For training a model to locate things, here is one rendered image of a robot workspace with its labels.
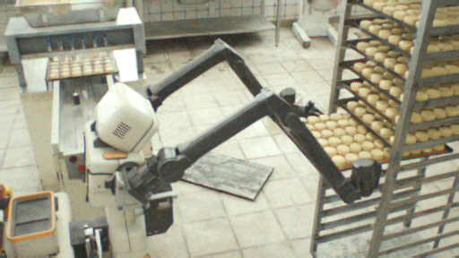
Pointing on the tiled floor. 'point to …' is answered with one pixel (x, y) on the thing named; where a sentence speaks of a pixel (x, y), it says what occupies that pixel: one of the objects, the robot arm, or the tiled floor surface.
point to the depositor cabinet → (29, 95)
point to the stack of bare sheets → (229, 176)
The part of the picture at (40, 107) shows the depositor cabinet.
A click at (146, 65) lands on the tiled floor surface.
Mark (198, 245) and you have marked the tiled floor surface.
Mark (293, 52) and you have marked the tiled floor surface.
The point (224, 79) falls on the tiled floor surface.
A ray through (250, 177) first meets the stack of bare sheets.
